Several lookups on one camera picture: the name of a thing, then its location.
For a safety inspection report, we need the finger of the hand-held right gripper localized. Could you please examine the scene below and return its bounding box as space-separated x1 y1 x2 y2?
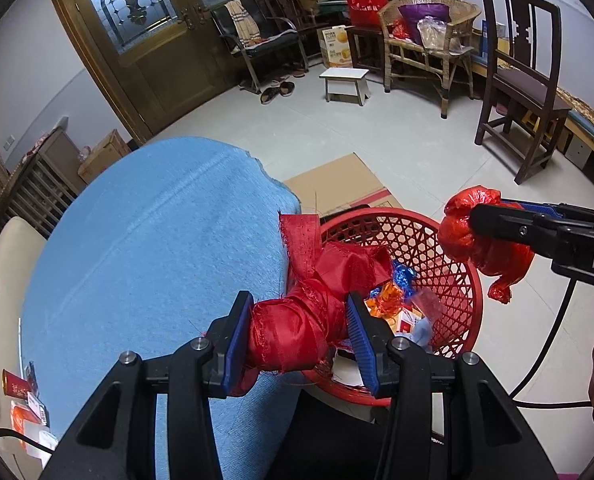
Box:
500 200 573 218
470 203 563 261

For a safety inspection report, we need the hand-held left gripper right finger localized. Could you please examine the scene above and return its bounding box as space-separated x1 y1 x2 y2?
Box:
346 292 548 480

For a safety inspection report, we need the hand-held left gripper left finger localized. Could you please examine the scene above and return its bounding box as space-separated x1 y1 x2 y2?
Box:
42 290 255 480

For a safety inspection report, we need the red plastic bag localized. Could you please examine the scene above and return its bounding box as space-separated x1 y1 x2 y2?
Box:
438 186 535 305

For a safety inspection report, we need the orange foil wrapper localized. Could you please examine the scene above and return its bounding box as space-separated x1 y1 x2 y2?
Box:
367 282 403 318

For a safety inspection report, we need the red fabric ribbon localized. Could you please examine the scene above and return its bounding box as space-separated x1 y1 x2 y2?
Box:
242 211 393 396

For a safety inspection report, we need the red plastic basket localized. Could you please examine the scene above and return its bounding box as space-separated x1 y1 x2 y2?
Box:
297 207 483 408

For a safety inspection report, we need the yellow snack box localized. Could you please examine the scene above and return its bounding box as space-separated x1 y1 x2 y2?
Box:
394 309 425 336

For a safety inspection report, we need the blue foil wrapper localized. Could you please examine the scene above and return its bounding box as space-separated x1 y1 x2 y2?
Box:
391 262 418 298

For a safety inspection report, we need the dark wooden chair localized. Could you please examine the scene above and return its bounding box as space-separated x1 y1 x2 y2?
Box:
474 0 572 185

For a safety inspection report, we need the flat cardboard sheet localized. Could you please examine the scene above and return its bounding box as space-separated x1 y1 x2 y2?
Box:
282 152 403 218

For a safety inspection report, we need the wicker chair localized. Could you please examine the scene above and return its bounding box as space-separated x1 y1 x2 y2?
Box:
379 0 483 120

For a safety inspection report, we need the clear plastic bag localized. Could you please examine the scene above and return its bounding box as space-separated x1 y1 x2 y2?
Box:
417 16 458 51

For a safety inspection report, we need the small white and red box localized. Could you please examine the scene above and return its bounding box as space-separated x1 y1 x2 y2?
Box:
27 392 48 423

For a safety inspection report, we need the purple cushion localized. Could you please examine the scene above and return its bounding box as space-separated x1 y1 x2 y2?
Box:
398 3 450 26

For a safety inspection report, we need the small white stool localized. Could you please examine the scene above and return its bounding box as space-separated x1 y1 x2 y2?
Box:
319 66 370 107

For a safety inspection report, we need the red cylindrical can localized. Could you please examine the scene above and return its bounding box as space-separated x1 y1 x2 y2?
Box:
3 369 30 401

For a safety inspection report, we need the orange and white box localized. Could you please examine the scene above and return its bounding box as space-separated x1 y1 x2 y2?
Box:
11 402 58 456

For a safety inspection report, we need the beige sofa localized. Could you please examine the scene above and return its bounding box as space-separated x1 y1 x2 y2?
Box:
0 216 48 461

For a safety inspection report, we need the yellow and white carton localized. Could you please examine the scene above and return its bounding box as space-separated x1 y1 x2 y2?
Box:
317 25 354 69

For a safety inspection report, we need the wooden radiator cover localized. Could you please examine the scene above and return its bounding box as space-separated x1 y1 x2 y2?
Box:
0 127 90 241

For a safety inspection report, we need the red gift bag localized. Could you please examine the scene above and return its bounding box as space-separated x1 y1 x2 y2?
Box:
345 0 390 28

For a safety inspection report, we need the wooden glazed door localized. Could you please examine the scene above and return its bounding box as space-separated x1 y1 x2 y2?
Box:
44 0 293 143

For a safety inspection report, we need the black metal armchair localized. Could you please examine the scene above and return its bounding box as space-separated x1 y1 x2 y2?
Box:
211 0 310 93

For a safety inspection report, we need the striped beige scarf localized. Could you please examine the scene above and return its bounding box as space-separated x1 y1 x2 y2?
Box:
223 0 260 46

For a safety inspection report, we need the black cable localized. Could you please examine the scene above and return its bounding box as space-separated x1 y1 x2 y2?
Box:
0 427 55 456
507 125 594 408

